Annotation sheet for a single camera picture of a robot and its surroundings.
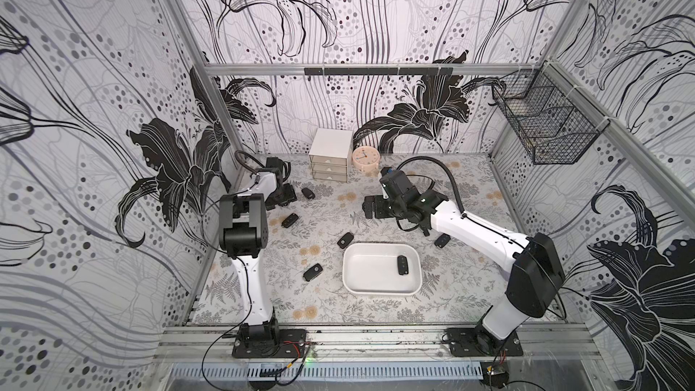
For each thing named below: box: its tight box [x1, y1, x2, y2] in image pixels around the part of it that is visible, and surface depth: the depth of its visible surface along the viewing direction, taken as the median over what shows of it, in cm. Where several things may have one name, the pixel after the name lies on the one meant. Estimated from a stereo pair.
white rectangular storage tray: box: [342, 242, 423, 296], surface depth 87 cm
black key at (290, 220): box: [281, 212, 299, 229], surface depth 100 cm
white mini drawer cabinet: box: [308, 127, 353, 183], surface depth 107 cm
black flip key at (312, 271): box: [302, 262, 324, 282], surface depth 88 cm
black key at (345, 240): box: [336, 231, 354, 249], surface depth 95 cm
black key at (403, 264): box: [397, 255, 410, 276], surface depth 88 cm
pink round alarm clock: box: [352, 145, 381, 173], surface depth 117 cm
